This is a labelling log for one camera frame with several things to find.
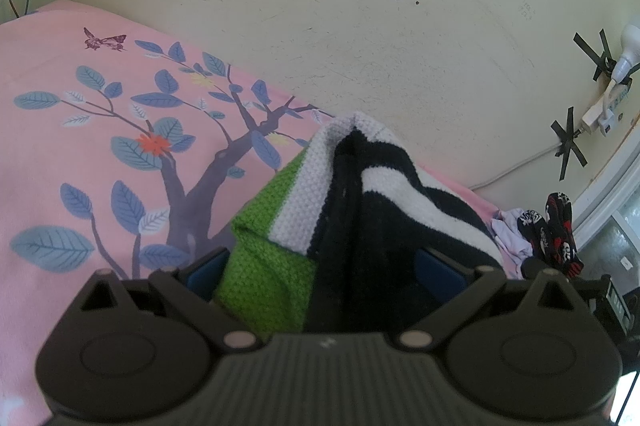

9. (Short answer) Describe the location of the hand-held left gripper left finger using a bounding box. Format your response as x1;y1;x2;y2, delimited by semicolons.
80;247;263;353

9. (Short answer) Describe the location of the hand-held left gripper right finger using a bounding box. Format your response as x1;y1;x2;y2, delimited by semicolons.
398;248;576;353

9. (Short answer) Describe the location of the green and black knit sweater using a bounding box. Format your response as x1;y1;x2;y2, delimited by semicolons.
212;112;506;337

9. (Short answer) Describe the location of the white garment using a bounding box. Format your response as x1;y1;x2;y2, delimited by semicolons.
491;208;536;279

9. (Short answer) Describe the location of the frosted glass window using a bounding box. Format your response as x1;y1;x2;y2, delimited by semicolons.
570;126;640;426

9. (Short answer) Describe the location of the black and red patterned garment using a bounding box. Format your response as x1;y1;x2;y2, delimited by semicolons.
517;192;585;279

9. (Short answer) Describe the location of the black tape cross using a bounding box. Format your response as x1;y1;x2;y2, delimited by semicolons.
551;107;590;181
573;29;618;82

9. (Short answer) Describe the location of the pink floral bedsheet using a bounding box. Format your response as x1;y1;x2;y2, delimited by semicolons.
0;0;506;426

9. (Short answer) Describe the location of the white power strip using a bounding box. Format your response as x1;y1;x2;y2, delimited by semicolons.
581;83;630;137

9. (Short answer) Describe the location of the white light bulb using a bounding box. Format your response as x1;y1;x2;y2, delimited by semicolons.
611;24;640;84

